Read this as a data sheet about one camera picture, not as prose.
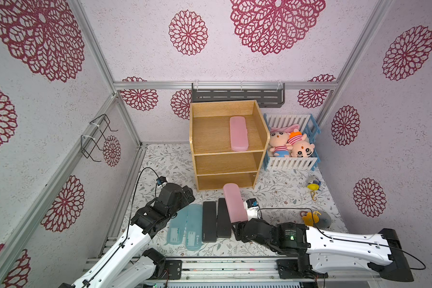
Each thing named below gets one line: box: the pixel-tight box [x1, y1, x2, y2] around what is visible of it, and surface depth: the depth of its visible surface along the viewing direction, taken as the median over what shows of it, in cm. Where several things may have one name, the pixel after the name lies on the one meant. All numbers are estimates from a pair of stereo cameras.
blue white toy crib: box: [263, 112, 321, 171], surface depth 107 cm
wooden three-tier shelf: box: [189, 100, 270, 192], surface depth 87 cm
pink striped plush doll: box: [268, 124, 300, 158], surface depth 106 cm
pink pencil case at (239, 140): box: [229, 115, 249, 152], surface depth 81 cm
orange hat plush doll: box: [286, 128, 315, 158], surface depth 105 cm
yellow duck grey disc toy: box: [302, 210, 332, 229], surface depth 85 cm
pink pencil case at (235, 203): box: [223, 183, 249, 224], surface depth 77 cm
